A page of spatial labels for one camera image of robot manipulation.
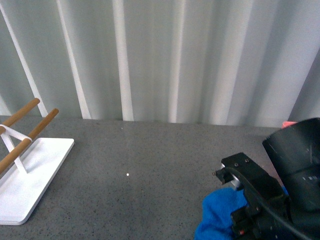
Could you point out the white pleated curtain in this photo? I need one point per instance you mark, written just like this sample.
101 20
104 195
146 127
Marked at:
219 62

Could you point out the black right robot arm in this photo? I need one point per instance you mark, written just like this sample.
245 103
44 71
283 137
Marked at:
295 154

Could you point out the white towel rack stand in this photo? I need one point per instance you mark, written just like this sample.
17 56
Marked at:
30 166

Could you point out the blue microfiber cloth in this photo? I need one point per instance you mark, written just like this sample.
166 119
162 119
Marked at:
217 207

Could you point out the pink plastic tray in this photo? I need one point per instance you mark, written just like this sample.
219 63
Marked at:
286 124

